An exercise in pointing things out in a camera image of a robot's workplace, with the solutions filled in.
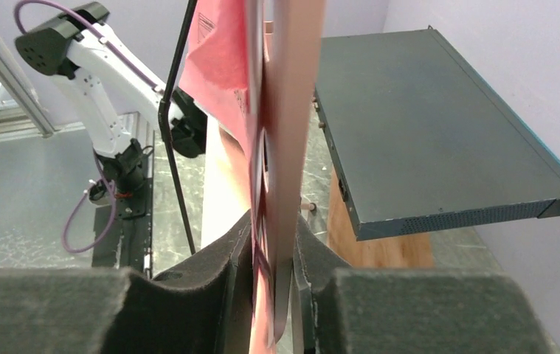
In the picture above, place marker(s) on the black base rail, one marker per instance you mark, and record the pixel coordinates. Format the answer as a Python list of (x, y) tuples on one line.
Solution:
[(129, 240)]

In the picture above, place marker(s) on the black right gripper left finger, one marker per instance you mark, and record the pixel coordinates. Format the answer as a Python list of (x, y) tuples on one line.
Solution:
[(201, 305)]

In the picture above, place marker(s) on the pink sheet music page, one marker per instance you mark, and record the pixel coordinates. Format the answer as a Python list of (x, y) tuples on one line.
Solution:
[(223, 72)]

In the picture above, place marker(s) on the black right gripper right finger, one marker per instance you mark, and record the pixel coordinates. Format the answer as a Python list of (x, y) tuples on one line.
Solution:
[(337, 308)]

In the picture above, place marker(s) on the wooden board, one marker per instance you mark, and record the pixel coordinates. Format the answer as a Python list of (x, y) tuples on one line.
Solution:
[(408, 251)]

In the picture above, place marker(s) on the dark rack audio unit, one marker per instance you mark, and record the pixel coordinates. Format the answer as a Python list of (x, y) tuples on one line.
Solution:
[(421, 143)]

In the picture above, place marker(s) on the pink music stand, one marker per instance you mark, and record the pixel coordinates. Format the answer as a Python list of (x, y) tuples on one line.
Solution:
[(291, 43)]

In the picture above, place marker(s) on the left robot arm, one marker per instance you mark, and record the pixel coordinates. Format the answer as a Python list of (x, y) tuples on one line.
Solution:
[(81, 53)]

